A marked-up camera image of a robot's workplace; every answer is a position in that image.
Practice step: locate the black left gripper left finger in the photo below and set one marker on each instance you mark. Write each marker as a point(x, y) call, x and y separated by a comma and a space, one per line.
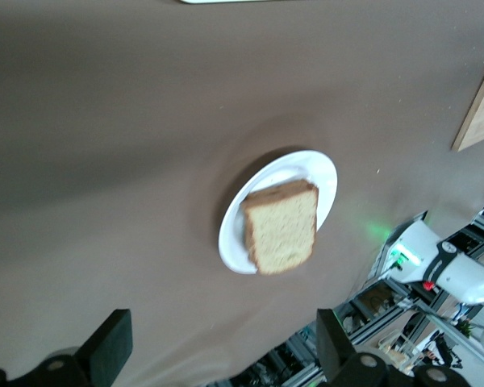
point(109, 342)

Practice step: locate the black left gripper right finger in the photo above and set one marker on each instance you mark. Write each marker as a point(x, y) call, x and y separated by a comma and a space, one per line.
point(335, 346)

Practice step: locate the plain bread slice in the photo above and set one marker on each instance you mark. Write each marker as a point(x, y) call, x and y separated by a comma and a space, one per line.
point(284, 234)

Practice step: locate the round white plate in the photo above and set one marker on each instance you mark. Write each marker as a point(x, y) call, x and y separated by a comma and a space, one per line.
point(318, 177)

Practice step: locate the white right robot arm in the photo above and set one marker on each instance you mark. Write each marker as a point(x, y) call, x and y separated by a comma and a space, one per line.
point(415, 242)

